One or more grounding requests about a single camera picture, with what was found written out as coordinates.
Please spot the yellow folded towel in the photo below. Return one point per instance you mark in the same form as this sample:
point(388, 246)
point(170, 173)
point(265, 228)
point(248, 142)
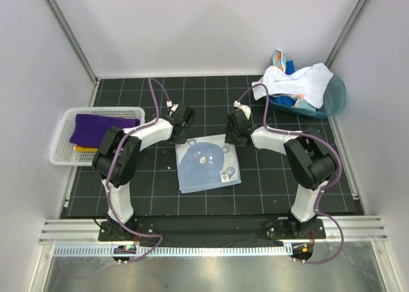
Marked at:
point(81, 149)

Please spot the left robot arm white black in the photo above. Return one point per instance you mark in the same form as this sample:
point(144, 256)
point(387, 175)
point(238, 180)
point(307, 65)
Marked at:
point(117, 156)

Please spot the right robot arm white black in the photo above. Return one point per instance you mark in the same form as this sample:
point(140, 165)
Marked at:
point(312, 160)

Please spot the orange patterned towel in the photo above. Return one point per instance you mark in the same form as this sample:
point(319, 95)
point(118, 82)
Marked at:
point(279, 59)

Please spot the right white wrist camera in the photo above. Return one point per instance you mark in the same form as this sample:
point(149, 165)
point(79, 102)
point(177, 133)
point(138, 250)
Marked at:
point(245, 109)

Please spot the white slotted cable duct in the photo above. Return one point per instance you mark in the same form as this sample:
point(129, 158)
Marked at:
point(118, 251)

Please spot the white towel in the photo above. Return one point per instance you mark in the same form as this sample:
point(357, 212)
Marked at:
point(310, 83)

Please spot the aluminium frame post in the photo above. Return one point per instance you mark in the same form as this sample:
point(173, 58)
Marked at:
point(347, 30)
point(71, 39)

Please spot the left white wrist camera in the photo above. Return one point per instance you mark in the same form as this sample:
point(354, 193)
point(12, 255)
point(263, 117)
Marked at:
point(171, 108)

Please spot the left aluminium frame post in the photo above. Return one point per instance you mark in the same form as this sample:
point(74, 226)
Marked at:
point(71, 39)

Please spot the aluminium rail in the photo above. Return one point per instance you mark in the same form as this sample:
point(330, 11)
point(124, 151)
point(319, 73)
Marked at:
point(360, 228)

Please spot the dark blue towel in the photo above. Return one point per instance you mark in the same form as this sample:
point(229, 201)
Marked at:
point(290, 67)

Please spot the teal plastic bowl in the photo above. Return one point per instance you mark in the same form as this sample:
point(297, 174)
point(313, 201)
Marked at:
point(334, 100)

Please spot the purple folded towel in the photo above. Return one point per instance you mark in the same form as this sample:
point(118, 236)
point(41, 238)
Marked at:
point(90, 130)

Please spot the light blue bear towel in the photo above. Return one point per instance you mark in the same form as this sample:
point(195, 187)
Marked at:
point(206, 163)

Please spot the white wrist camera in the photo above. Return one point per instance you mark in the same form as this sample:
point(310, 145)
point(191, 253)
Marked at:
point(245, 109)
point(171, 108)

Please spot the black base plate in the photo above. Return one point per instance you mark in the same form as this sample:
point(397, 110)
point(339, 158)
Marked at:
point(213, 231)

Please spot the black grid mat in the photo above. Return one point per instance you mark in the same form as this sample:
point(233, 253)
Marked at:
point(267, 186)

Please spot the right aluminium frame post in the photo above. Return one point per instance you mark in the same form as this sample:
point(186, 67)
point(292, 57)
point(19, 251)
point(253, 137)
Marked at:
point(347, 30)

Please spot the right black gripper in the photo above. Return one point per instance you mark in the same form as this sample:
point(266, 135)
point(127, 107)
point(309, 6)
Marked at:
point(229, 138)

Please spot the white plastic basket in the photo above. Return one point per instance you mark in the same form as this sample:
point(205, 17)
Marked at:
point(61, 151)

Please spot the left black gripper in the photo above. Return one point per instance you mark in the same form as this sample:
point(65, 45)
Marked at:
point(181, 140)

